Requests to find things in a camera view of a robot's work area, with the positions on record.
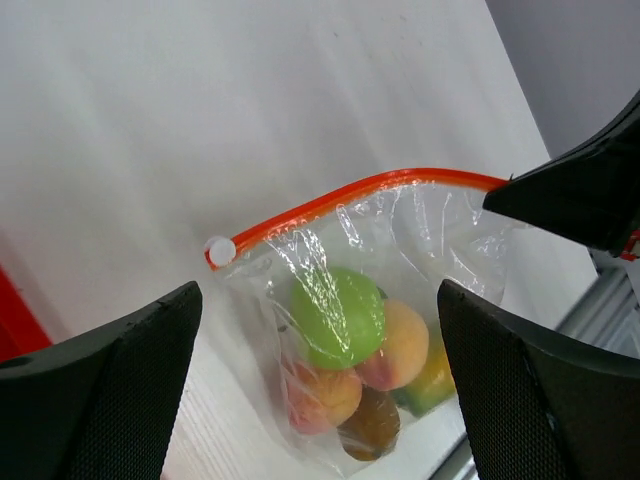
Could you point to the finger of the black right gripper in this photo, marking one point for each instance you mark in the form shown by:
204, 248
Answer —
589, 195

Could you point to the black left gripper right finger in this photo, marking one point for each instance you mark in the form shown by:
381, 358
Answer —
540, 400

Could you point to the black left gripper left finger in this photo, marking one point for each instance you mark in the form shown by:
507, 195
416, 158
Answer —
101, 405

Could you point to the yellow green mango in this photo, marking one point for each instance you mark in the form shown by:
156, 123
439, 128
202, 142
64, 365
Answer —
431, 387

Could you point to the orange fruit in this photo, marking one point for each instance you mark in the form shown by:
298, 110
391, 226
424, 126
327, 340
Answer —
403, 352

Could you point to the brown kiwi fruit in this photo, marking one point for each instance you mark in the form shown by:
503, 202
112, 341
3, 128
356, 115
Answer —
372, 430

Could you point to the green apple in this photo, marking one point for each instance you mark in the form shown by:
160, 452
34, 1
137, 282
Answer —
340, 315

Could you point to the pink peach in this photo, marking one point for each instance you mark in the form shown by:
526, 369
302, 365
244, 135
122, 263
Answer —
319, 400

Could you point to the clear zip top bag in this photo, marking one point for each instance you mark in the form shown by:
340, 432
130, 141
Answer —
408, 230

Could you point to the red plastic tray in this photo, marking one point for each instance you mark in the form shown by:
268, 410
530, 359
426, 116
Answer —
20, 331

